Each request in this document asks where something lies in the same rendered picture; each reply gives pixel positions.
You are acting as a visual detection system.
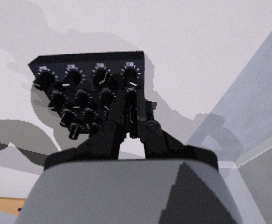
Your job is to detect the black knob box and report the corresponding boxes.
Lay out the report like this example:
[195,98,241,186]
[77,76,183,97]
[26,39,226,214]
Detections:
[28,51,145,140]

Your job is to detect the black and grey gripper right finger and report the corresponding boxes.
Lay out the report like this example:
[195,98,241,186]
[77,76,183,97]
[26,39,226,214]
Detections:
[137,89,219,172]

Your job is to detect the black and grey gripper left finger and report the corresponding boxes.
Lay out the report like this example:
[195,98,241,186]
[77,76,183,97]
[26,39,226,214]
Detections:
[43,89,128,172]

